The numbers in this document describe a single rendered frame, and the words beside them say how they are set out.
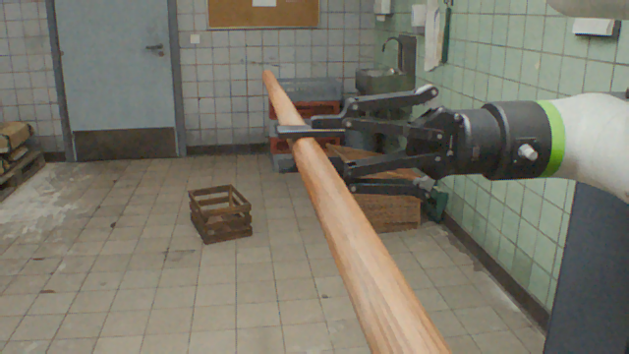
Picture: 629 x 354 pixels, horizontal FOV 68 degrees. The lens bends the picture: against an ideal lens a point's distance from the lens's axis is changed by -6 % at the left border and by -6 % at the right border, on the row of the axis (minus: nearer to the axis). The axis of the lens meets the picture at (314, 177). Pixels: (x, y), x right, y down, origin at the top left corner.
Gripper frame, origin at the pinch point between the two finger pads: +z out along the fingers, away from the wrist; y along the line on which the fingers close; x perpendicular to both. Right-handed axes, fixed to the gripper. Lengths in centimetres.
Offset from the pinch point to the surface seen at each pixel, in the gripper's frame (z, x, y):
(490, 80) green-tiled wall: -118, 189, 20
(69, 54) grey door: 167, 415, 18
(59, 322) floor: 99, 146, 118
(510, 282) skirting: -117, 144, 112
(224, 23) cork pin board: 26, 418, -4
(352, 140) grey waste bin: -82, 366, 96
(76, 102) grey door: 167, 415, 62
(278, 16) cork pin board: -23, 418, -9
